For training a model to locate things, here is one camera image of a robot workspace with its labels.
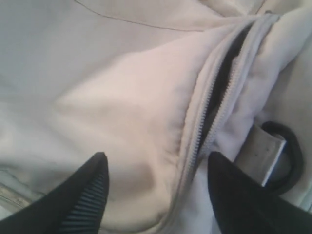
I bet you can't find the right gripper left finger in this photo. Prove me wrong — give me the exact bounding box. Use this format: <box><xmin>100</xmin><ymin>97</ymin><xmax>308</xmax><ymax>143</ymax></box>
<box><xmin>0</xmin><ymin>153</ymin><xmax>109</xmax><ymax>234</ymax></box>

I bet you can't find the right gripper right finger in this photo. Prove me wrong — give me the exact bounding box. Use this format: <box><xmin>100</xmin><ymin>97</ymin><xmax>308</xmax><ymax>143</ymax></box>
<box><xmin>208</xmin><ymin>152</ymin><xmax>312</xmax><ymax>234</ymax></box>

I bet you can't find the beige fabric duffel bag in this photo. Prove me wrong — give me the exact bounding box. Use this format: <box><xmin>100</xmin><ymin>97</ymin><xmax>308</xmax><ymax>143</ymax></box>
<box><xmin>0</xmin><ymin>0</ymin><xmax>312</xmax><ymax>234</ymax></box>

